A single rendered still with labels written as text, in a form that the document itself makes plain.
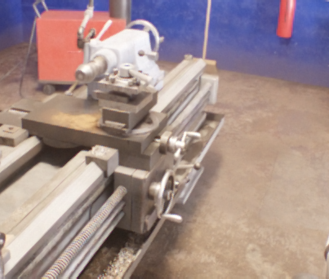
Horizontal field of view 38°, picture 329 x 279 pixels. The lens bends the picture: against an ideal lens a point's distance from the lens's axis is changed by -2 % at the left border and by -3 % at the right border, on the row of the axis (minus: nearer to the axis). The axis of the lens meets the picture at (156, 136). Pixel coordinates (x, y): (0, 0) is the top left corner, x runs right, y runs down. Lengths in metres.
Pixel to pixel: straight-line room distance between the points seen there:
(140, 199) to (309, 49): 4.07
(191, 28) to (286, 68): 1.24
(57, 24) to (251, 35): 2.30
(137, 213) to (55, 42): 3.02
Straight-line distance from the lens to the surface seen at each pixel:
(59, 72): 4.87
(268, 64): 5.83
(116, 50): 2.31
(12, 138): 2.08
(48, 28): 4.77
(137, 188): 1.95
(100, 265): 2.09
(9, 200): 1.95
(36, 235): 1.57
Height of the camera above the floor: 1.77
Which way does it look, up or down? 26 degrees down
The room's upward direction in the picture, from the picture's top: 3 degrees clockwise
